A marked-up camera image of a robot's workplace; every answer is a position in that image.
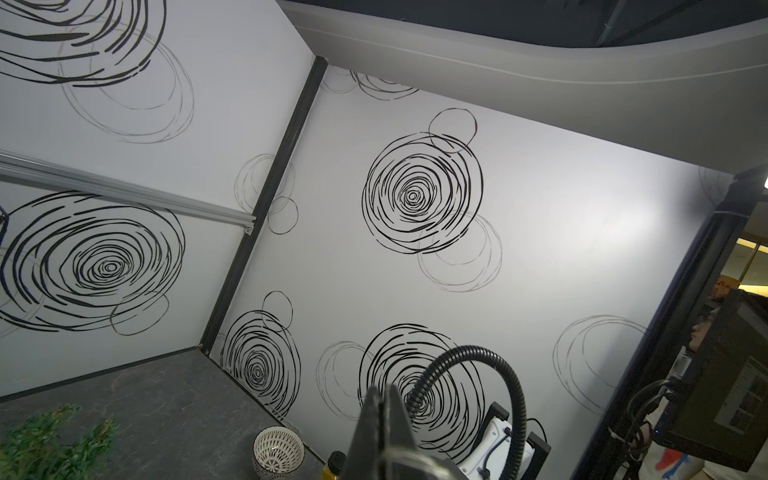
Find yellow bottle black cap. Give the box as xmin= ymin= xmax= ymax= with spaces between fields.
xmin=321 ymin=451 xmax=346 ymax=480

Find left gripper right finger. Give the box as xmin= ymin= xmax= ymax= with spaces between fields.
xmin=384 ymin=385 xmax=459 ymax=470

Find rattan ball string lights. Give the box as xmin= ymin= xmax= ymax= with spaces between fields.
xmin=378 ymin=447 xmax=464 ymax=480

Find white perforated cup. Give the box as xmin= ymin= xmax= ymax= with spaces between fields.
xmin=252 ymin=426 xmax=305 ymax=479

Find black monitor outside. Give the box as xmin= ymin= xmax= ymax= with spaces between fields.
xmin=651 ymin=289 xmax=767 ymax=472

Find small green christmas tree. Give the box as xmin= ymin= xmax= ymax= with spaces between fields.
xmin=1 ymin=404 xmax=119 ymax=479

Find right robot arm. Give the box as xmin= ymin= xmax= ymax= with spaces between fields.
xmin=405 ymin=345 xmax=551 ymax=479

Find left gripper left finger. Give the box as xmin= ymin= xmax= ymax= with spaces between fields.
xmin=340 ymin=387 xmax=387 ymax=480

